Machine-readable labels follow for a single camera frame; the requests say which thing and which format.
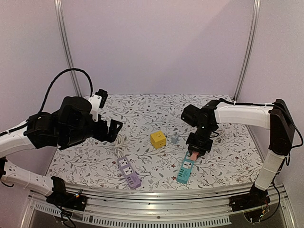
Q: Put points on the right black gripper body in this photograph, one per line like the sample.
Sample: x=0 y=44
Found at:
x=199 y=146

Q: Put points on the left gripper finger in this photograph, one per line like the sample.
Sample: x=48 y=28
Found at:
x=115 y=126
x=111 y=135

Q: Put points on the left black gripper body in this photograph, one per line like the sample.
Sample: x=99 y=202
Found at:
x=77 y=135

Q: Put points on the pink plug adapter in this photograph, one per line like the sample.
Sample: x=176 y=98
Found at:
x=194 y=155

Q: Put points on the teal power strip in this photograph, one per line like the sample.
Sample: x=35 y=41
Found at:
x=185 y=169

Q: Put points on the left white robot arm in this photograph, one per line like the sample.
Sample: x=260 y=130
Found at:
x=38 y=131

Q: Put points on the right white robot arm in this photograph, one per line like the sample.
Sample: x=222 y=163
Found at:
x=274 y=117

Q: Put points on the grey blue plug adapter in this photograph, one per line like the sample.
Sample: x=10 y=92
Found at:
x=175 y=138

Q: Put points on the floral table cloth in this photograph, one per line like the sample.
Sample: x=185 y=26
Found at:
x=234 y=158

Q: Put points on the yellow cube socket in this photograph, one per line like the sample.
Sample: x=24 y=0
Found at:
x=158 y=139

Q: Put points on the purple power strip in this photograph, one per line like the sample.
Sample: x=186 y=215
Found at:
x=129 y=173

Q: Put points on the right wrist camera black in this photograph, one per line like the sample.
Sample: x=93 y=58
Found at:
x=191 y=115

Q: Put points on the aluminium front rail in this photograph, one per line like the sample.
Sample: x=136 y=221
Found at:
x=198 y=208

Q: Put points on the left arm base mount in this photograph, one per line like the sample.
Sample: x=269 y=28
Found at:
x=60 y=197

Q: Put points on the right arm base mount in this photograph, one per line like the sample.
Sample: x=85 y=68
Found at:
x=254 y=198

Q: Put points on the right aluminium frame post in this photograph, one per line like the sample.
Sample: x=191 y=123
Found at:
x=249 y=47

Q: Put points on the aluminium frame post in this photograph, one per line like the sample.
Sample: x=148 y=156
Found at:
x=65 y=44
x=249 y=47

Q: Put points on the left aluminium frame post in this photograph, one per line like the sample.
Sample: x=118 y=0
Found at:
x=65 y=44

